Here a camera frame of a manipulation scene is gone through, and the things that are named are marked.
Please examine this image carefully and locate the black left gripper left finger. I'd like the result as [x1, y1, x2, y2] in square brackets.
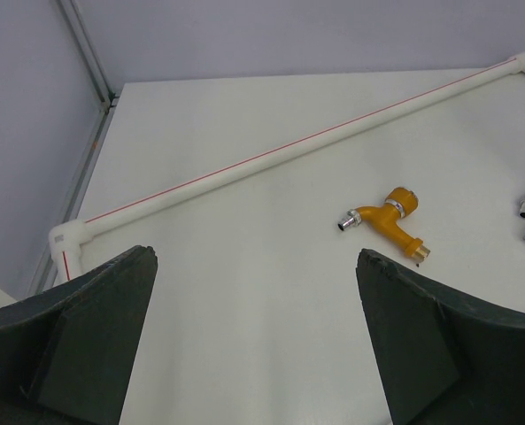
[0, 258, 158, 424]

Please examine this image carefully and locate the orange faucet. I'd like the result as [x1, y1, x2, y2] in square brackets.
[337, 187, 430, 264]

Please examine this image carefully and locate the white pipe frame rack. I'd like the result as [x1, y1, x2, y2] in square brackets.
[49, 52, 525, 282]

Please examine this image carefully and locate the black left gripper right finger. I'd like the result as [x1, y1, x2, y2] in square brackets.
[356, 259, 525, 424]

